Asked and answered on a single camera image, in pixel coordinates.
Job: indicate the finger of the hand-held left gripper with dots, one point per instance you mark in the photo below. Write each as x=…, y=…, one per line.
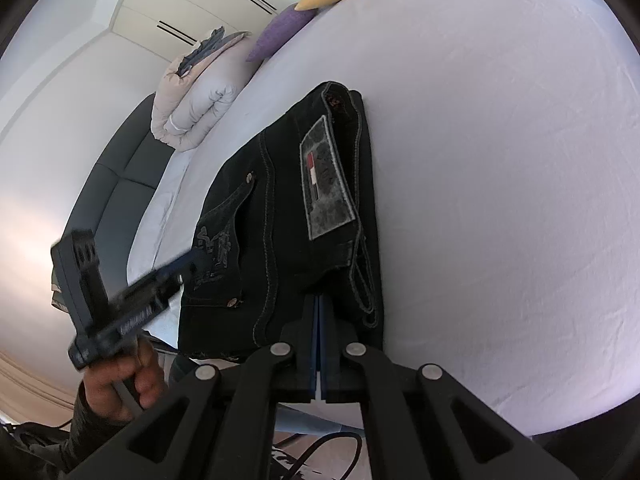
x=180, y=265

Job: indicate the dark grey headboard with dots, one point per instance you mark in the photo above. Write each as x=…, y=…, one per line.
x=115, y=185

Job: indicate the purple pillow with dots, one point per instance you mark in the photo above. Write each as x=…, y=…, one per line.
x=282, y=32

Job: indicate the bed with white sheet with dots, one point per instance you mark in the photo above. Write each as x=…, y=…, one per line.
x=500, y=185

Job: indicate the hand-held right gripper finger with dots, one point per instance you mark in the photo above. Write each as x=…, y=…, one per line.
x=325, y=350
x=314, y=350

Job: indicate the person's left forearm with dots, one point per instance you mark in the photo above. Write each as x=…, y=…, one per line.
x=90, y=435

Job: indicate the blue-grey folded cloth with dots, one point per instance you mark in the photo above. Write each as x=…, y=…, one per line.
x=200, y=52

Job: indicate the folded white duvet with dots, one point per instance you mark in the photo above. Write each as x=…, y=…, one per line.
x=200, y=105

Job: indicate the black denim pants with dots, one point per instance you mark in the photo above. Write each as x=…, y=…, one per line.
x=280, y=210

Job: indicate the person's left hand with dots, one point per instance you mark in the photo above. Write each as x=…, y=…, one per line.
x=120, y=375

